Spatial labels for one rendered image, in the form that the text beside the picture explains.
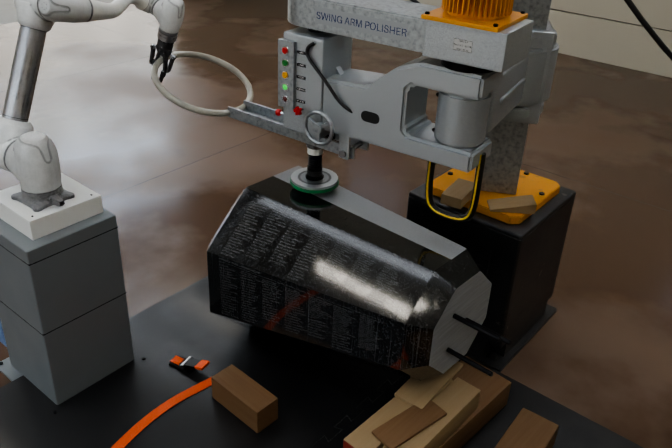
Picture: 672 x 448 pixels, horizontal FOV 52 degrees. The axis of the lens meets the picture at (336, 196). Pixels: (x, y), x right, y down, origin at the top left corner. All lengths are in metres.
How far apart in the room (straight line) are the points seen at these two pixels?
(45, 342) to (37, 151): 0.79
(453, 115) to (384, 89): 0.29
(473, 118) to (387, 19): 0.47
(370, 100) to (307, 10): 0.42
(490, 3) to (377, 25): 0.43
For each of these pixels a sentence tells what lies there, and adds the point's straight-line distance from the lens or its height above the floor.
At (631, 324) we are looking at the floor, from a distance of 4.03.
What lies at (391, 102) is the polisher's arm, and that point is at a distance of 2.61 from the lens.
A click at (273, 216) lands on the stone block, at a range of 2.97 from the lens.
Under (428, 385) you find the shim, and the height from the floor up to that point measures 0.26.
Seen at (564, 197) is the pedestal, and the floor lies 0.74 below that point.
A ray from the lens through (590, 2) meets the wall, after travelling 8.69.
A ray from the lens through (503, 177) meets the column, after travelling 3.28.
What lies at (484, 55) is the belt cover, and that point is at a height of 1.61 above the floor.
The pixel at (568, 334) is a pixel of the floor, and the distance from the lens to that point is 3.82.
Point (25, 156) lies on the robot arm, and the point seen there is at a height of 1.10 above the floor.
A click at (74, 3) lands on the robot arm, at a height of 1.63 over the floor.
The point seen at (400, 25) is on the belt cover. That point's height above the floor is 1.66.
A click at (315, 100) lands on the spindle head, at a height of 1.29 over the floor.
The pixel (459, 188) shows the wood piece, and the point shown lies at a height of 0.83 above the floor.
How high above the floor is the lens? 2.25
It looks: 28 degrees down
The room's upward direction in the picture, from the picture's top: 3 degrees clockwise
